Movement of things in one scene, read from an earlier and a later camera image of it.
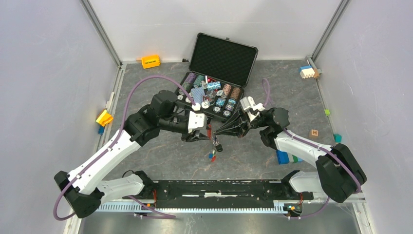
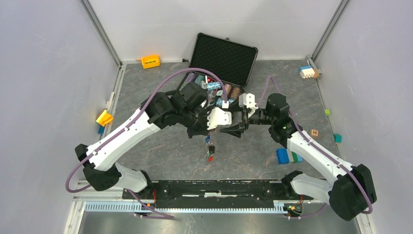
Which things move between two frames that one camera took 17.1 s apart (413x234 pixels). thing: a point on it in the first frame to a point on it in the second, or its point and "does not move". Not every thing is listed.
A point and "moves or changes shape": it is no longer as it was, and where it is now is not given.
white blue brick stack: x=306 y=71 does not move
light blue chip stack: x=214 y=85 does not move
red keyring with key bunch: x=212 y=154 moves or changes shape
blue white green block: x=285 y=158 does not move
